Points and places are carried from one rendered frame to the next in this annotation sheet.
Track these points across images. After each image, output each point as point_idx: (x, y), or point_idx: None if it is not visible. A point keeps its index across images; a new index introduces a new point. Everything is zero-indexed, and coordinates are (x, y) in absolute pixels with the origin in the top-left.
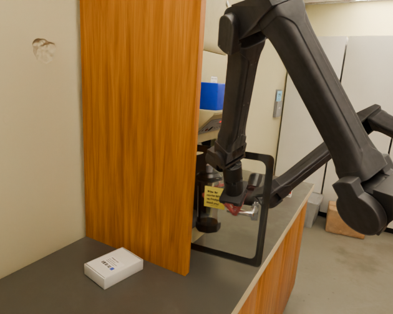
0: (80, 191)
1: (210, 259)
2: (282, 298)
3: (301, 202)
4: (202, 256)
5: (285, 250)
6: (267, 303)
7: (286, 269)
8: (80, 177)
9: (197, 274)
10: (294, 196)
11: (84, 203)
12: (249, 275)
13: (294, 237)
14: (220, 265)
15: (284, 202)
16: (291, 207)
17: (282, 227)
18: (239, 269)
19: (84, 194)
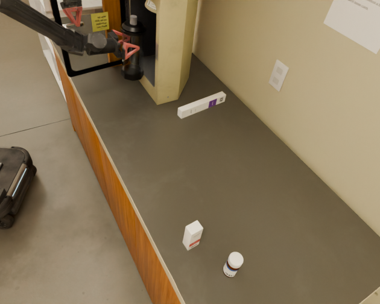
0: (198, 16)
1: (113, 80)
2: (153, 293)
3: (154, 240)
4: (120, 79)
5: (140, 230)
6: (119, 200)
7: (154, 278)
8: (199, 5)
9: (104, 69)
10: (183, 255)
11: (198, 28)
12: (79, 86)
13: (170, 294)
14: (102, 80)
15: (171, 214)
16: (148, 206)
17: (113, 152)
18: (88, 85)
19: (199, 22)
